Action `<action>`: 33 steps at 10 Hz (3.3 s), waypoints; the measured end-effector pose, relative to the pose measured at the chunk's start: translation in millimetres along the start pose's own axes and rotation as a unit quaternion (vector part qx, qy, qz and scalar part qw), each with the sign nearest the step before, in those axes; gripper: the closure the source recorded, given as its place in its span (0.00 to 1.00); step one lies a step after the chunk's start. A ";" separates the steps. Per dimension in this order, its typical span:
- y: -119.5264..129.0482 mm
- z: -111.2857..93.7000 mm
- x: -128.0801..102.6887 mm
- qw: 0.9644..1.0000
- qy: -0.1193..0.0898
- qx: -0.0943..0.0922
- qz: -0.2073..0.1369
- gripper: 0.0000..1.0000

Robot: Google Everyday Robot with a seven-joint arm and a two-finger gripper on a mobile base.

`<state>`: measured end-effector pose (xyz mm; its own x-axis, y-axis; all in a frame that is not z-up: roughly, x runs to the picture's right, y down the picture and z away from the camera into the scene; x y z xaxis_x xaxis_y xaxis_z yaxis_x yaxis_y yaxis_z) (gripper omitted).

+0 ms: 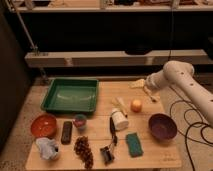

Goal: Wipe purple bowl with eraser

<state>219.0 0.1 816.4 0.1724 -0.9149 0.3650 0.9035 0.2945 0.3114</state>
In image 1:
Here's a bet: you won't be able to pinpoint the wooden shelf beam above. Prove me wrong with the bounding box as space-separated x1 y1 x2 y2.
25 50 213 68

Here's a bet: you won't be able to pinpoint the green plastic tray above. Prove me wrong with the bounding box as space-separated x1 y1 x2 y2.
41 78 99 114

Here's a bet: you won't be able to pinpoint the black marker pen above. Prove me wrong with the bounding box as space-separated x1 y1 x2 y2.
110 117 117 146

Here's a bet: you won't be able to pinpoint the orange bowl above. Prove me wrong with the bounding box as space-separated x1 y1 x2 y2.
30 114 57 138

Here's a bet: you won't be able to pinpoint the brown grape bunch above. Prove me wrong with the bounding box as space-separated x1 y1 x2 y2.
74 136 94 169

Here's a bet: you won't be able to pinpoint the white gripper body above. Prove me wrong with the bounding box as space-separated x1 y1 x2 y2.
145 71 166 90

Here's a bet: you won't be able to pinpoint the green sponge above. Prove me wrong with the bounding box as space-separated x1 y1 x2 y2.
126 133 143 157

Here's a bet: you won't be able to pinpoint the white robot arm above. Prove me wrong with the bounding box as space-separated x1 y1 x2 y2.
130 61 213 127

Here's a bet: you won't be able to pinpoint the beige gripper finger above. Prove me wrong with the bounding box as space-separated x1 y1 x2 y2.
143 86 158 102
130 79 145 88

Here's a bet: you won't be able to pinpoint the crumpled white cloth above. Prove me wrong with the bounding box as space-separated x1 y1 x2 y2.
35 137 59 160

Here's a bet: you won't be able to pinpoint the white plastic bottle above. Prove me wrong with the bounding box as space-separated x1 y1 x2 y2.
111 108 129 131

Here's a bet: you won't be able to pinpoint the black floor cables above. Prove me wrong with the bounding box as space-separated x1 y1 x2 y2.
169 85 213 171

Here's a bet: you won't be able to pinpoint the purple bowl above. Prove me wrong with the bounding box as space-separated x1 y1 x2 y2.
148 113 177 141

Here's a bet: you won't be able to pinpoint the pale banana toy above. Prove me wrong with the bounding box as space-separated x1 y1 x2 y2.
112 97 128 117

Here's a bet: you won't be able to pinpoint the metal diagonal pole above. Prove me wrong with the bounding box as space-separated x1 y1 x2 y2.
5 0 49 84

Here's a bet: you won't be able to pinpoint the orange fruit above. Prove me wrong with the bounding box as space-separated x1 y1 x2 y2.
130 99 142 113

